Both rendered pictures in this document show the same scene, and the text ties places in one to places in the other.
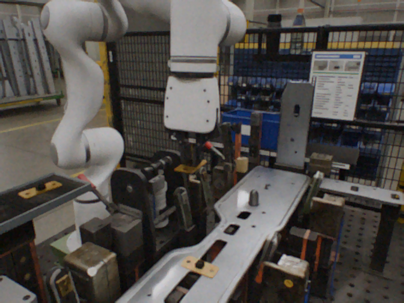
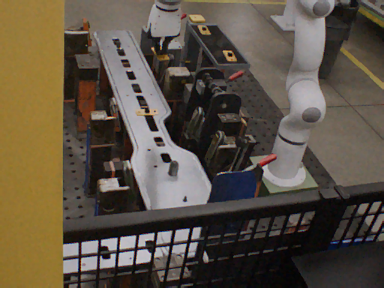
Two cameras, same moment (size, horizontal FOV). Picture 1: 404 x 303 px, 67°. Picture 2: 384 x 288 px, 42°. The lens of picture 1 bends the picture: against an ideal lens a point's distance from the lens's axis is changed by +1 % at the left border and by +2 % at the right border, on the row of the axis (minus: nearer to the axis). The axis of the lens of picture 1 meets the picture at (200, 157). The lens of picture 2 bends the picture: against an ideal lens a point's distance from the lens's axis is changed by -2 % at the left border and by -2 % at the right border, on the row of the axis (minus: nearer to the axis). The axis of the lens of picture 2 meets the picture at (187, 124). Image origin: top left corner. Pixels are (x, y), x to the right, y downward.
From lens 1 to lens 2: 2.04 m
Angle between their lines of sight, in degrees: 106
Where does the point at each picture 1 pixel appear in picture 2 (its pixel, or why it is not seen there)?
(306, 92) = (221, 186)
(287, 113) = not seen: hidden behind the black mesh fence
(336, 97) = not seen: outside the picture
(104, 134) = (301, 91)
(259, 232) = (140, 146)
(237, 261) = (133, 122)
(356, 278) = not seen: outside the picture
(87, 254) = (179, 70)
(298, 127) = (216, 228)
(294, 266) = (97, 113)
